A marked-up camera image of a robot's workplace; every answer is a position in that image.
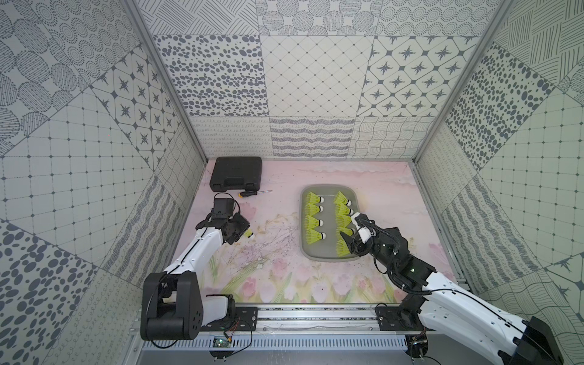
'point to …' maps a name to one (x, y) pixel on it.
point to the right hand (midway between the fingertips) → (351, 227)
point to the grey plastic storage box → (326, 251)
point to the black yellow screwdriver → (252, 193)
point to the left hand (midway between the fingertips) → (252, 224)
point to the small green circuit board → (221, 342)
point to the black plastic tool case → (232, 173)
